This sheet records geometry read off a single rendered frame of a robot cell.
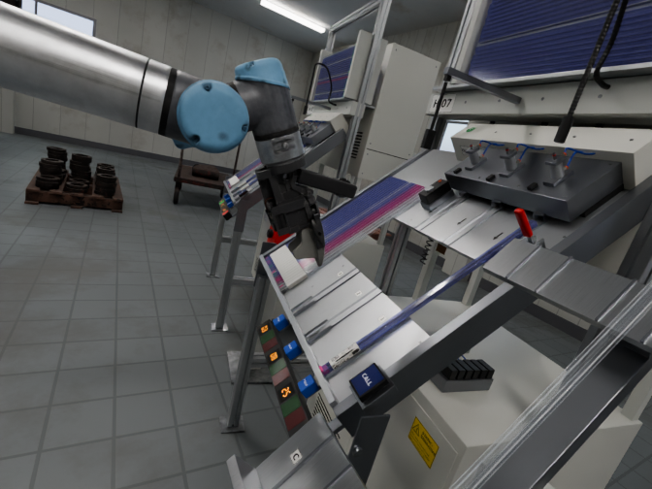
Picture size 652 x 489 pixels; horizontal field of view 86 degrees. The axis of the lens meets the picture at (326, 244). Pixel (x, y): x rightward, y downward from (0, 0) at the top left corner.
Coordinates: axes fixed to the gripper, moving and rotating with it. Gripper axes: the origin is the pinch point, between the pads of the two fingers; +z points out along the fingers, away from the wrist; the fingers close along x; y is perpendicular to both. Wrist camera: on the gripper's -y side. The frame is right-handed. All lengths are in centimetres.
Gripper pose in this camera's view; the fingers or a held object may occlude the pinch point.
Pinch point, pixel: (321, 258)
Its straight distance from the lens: 68.1
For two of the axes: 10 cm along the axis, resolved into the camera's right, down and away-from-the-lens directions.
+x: 3.4, 3.3, -8.8
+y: -9.1, 3.3, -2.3
